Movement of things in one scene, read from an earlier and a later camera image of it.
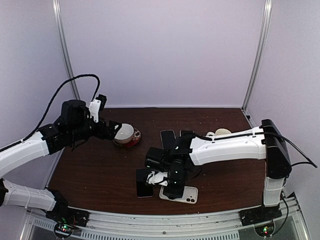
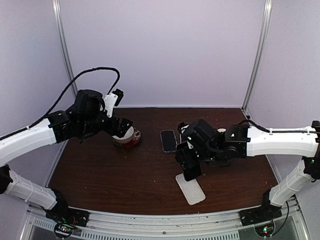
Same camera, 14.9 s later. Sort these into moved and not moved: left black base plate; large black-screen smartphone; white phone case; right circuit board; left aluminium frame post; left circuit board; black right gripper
Moved: white phone case; black right gripper
Not moved: left circuit board; left aluminium frame post; left black base plate; large black-screen smartphone; right circuit board
